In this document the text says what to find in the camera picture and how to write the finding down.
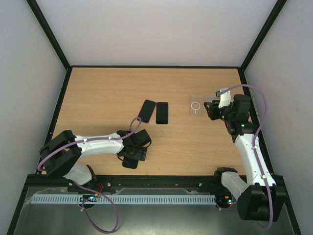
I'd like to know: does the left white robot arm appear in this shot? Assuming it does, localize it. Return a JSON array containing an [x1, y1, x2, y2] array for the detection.
[[37, 129, 152, 186]]

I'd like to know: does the black front mounting rail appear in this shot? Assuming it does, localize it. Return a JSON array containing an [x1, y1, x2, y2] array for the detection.
[[24, 173, 284, 194]]

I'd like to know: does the black aluminium frame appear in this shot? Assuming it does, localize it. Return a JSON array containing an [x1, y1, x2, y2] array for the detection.
[[7, 0, 301, 235]]

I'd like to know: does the pink phone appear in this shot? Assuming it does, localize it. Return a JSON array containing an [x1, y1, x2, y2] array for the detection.
[[138, 99, 156, 123]]

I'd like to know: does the clear magsafe phone case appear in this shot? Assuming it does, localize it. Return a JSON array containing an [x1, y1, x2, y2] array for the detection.
[[189, 94, 203, 118]]

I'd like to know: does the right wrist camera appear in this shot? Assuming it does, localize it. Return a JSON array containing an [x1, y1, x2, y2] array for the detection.
[[216, 88, 231, 109]]

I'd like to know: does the grey slotted cable duct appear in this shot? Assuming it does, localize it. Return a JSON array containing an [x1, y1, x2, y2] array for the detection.
[[30, 194, 216, 205]]

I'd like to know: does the phone with black screen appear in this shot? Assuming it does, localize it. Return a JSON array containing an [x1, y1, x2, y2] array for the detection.
[[156, 102, 169, 124]]

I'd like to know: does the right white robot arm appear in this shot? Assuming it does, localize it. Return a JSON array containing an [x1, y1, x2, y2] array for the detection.
[[204, 93, 286, 222]]

